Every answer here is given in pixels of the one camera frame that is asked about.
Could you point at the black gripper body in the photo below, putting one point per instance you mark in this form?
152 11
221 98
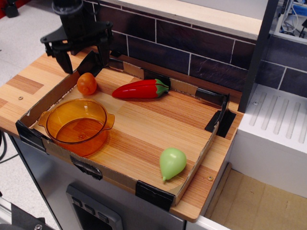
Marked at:
77 33

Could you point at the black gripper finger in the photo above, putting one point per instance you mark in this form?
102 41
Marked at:
60 52
102 45

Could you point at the orange toy carrot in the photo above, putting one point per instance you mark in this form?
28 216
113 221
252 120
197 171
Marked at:
86 84

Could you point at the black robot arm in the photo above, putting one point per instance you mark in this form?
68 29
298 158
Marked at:
71 8

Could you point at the cardboard fence with black tape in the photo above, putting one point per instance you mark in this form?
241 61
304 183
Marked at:
185 119

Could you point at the transparent orange plastic pot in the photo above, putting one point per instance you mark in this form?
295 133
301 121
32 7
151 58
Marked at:
79 125

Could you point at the red toy chili pepper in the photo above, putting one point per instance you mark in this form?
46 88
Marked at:
144 89

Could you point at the green toy pear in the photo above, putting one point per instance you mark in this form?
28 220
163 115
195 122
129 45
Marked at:
172 162

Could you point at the grey toy oven panel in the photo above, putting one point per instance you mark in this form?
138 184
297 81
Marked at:
90 213

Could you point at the white toy sink drainboard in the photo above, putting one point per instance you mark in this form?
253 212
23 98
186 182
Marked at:
271 141

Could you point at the dark grey vertical post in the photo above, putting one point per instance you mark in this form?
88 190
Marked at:
261 43

